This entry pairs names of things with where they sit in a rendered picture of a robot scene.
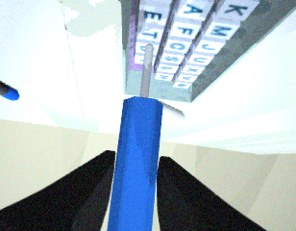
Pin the keyboard with white letter keys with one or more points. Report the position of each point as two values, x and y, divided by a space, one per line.
196 42

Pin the black and blue pen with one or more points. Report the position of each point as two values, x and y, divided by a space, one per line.
8 92

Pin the blue and grey stylus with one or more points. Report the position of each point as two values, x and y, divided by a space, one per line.
136 165

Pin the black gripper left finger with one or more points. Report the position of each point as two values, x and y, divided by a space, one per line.
76 202

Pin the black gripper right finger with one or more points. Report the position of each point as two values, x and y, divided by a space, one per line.
186 204

